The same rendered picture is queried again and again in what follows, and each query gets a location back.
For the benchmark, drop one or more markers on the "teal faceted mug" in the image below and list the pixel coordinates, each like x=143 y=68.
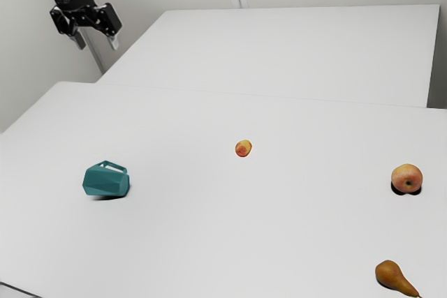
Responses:
x=105 y=181

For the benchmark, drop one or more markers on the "small peach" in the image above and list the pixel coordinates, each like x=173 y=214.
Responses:
x=243 y=148

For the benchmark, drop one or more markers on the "red yellow apple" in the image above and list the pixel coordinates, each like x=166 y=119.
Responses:
x=406 y=178

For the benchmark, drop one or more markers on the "brown pear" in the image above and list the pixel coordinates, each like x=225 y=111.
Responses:
x=393 y=277

